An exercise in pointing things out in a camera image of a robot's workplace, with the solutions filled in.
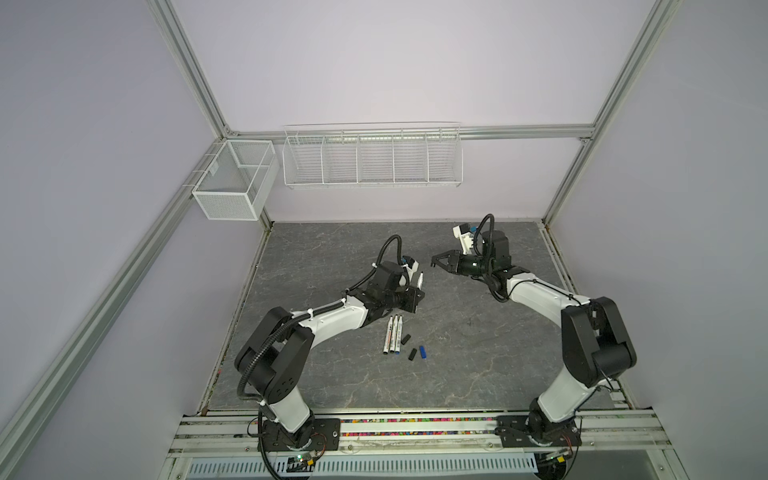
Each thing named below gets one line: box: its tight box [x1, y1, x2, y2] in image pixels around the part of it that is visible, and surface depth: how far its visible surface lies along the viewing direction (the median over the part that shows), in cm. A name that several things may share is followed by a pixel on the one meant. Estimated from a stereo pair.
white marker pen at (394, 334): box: [390, 314, 398, 353], surface depth 91 cm
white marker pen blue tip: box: [395, 314, 403, 355], surface depth 91 cm
